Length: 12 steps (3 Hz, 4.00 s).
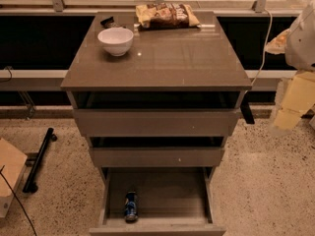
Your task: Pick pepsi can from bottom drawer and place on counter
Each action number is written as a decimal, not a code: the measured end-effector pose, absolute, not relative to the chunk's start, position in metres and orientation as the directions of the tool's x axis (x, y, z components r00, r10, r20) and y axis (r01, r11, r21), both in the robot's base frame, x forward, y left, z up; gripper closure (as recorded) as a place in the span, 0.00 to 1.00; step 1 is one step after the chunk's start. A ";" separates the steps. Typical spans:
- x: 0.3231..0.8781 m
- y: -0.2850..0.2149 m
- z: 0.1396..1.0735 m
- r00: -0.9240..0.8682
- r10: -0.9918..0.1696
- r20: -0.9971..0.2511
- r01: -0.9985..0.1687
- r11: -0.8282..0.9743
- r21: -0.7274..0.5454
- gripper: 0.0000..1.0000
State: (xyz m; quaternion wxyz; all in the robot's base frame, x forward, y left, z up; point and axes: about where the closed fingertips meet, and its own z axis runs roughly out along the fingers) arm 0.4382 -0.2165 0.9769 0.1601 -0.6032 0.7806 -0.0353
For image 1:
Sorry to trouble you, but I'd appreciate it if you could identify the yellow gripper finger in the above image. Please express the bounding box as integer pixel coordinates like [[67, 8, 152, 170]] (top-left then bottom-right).
[[270, 72, 315, 136], [265, 29, 290, 55]]

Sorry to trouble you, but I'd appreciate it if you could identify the blue pepsi can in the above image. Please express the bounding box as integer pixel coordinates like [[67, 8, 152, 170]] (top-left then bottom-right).
[[124, 192, 138, 222]]

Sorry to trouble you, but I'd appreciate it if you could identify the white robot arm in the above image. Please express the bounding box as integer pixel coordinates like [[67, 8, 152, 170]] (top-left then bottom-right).
[[265, 0, 315, 136]]

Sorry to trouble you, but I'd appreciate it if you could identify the grey drawer cabinet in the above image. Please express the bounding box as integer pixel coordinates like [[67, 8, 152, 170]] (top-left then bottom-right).
[[60, 11, 253, 169]]

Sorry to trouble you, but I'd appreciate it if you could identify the grey open bottom drawer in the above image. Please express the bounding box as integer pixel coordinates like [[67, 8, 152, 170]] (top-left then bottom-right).
[[90, 167, 225, 236]]

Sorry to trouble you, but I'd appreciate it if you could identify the grey top drawer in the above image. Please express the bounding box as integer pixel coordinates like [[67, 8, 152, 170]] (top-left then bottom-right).
[[74, 109, 240, 137]]

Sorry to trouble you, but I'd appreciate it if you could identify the grey middle drawer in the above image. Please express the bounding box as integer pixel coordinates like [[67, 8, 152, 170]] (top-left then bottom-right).
[[90, 147, 224, 167]]

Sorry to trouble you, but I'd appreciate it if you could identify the yellow brown chip bag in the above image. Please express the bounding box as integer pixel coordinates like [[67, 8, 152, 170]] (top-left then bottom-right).
[[136, 3, 200, 29]]

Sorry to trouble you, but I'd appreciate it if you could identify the white ceramic bowl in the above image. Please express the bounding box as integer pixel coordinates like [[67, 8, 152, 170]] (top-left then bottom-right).
[[97, 28, 134, 56]]

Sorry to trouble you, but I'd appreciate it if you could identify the small dark snack wrapper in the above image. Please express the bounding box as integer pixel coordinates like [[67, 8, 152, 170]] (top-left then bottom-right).
[[100, 17, 121, 29]]

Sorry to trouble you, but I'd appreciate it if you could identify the metal window railing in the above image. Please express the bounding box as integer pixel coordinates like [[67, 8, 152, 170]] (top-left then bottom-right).
[[0, 0, 315, 17]]

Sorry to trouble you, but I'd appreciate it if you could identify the black metal bar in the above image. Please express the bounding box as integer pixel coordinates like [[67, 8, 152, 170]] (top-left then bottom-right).
[[23, 128, 57, 193]]

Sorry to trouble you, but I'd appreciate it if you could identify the cardboard box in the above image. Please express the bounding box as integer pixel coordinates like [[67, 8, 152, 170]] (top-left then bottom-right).
[[0, 138, 27, 218]]

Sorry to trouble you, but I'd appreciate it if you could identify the black cable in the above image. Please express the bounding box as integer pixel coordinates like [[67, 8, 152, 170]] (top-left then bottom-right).
[[0, 164, 38, 236]]

